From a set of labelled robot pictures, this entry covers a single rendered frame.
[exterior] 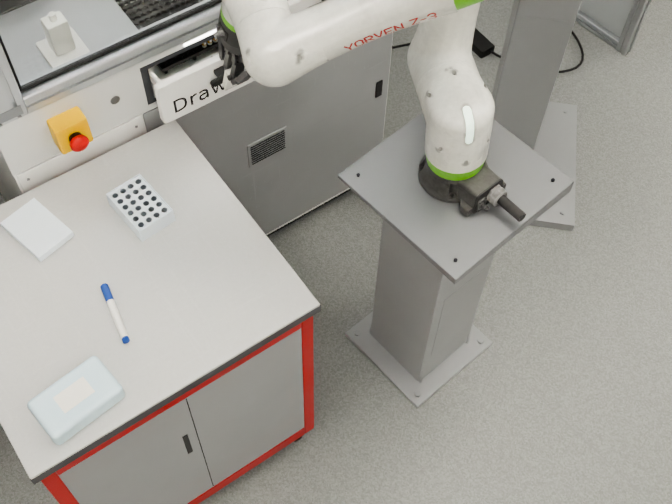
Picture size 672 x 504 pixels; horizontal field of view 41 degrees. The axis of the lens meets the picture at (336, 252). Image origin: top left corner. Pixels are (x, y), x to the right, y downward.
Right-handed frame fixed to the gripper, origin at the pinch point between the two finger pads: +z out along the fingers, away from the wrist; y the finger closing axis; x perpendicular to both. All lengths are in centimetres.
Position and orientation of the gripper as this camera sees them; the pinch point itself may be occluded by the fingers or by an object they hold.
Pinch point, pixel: (231, 77)
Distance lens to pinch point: 191.5
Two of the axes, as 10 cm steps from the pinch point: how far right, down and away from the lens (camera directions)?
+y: 5.3, 8.4, -1.2
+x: 8.2, -4.8, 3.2
